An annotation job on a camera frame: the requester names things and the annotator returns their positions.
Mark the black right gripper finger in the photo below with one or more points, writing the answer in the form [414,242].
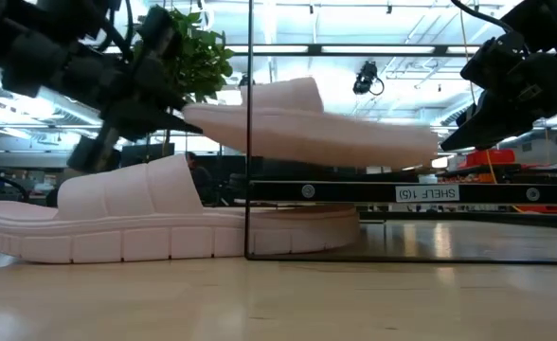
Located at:
[491,123]

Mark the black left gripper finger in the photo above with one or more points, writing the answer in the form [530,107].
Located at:
[157,57]
[136,124]

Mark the pink slide sandal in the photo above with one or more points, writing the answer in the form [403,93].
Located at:
[316,135]
[117,227]

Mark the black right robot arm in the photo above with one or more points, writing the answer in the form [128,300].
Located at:
[544,23]

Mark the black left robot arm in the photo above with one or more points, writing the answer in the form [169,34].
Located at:
[27,52]

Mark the white shelf label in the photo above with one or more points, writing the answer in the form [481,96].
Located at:
[426,193]

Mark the red and black cart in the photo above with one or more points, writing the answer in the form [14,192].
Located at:
[491,158]

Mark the green leafy plant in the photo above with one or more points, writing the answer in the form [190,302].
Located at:
[203,57]

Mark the person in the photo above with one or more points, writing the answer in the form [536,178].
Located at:
[200,177]

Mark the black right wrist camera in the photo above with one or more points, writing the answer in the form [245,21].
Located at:
[494,59]

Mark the black overhead camera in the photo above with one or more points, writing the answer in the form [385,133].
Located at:
[366,78]

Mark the black aluminium rig frame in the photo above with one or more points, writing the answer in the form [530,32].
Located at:
[378,49]

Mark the wooden shelf with black frame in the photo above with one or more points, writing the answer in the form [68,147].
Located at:
[354,192]

